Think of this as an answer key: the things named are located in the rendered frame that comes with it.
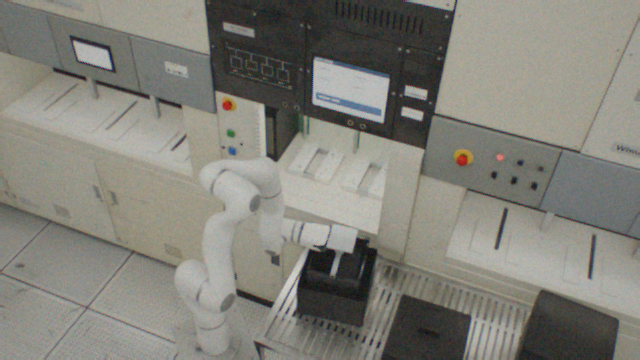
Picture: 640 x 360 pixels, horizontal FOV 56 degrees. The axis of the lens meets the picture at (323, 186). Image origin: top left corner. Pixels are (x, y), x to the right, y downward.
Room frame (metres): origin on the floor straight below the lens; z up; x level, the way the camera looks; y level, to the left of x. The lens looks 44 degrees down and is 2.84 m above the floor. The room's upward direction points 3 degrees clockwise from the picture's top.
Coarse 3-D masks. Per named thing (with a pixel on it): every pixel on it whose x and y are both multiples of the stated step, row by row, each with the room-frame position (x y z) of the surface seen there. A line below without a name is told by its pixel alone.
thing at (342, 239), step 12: (336, 228) 1.55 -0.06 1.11; (348, 228) 1.55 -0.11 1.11; (336, 240) 1.49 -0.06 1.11; (348, 240) 1.49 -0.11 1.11; (360, 240) 1.59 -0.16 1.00; (336, 252) 1.49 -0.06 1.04; (348, 252) 1.43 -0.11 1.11; (312, 264) 1.49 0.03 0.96; (324, 264) 1.58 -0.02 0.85; (336, 264) 1.43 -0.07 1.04; (360, 264) 1.58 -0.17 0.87; (312, 276) 1.41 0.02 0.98; (324, 276) 1.40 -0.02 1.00; (336, 276) 1.39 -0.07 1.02; (360, 276) 1.41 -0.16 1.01; (312, 288) 1.41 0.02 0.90; (324, 288) 1.40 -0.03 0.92; (336, 288) 1.39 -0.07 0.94; (348, 288) 1.39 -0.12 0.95
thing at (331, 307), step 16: (368, 256) 1.61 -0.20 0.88; (304, 272) 1.51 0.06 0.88; (368, 272) 1.61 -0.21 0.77; (304, 288) 1.39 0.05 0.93; (368, 288) 1.41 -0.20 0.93; (304, 304) 1.39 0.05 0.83; (320, 304) 1.37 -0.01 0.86; (336, 304) 1.36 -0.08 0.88; (352, 304) 1.35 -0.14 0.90; (336, 320) 1.36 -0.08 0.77; (352, 320) 1.35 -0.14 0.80
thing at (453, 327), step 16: (400, 304) 1.39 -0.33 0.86; (416, 304) 1.39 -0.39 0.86; (432, 304) 1.40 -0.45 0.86; (400, 320) 1.32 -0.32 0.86; (416, 320) 1.32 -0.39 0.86; (432, 320) 1.32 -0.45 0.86; (448, 320) 1.33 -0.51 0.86; (464, 320) 1.33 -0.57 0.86; (400, 336) 1.25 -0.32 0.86; (416, 336) 1.25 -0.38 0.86; (432, 336) 1.25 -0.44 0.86; (448, 336) 1.26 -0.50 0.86; (464, 336) 1.26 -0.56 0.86; (384, 352) 1.18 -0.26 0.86; (400, 352) 1.18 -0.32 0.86; (416, 352) 1.18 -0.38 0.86; (432, 352) 1.19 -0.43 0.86; (448, 352) 1.19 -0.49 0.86; (464, 352) 1.20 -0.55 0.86
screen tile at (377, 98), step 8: (352, 72) 1.80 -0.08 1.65; (352, 80) 1.80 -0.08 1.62; (360, 80) 1.79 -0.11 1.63; (368, 80) 1.78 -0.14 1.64; (376, 80) 1.77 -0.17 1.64; (376, 88) 1.77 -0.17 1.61; (384, 88) 1.76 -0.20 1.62; (352, 96) 1.80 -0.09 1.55; (360, 96) 1.79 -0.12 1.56; (368, 96) 1.78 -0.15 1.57; (376, 96) 1.77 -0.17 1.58; (376, 104) 1.77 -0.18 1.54
